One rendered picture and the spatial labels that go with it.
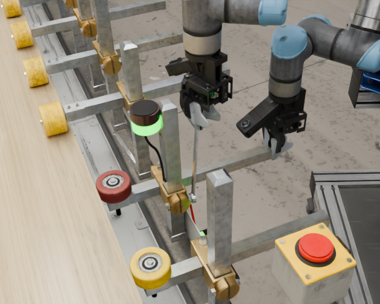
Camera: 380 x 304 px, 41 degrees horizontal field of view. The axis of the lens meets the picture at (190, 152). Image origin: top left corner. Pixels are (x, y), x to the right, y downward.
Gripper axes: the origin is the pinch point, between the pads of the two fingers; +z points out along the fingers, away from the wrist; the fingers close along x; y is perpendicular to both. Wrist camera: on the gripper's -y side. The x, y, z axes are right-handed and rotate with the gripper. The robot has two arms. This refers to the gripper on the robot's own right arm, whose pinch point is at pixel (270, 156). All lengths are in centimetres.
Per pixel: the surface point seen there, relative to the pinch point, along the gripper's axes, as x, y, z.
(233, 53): 179, 82, 83
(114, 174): 2.3, -40.7, -8.1
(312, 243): -55, -29, -41
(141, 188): -0.3, -35.4, -3.5
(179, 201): -8.4, -28.9, -3.9
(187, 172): 0.2, -23.2, -3.4
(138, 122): -6.0, -35.6, -27.2
